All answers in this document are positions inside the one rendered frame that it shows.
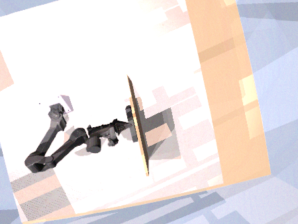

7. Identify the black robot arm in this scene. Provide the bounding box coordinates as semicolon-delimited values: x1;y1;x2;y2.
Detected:
24;103;102;173

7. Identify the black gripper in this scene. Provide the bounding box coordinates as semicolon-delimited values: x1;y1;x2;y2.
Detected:
99;119;132;140

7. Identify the black picture frame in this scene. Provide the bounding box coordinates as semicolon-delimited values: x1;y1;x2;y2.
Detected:
125;105;138;142

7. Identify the tan flat board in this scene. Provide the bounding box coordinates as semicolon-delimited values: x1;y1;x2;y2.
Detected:
124;74;149;177

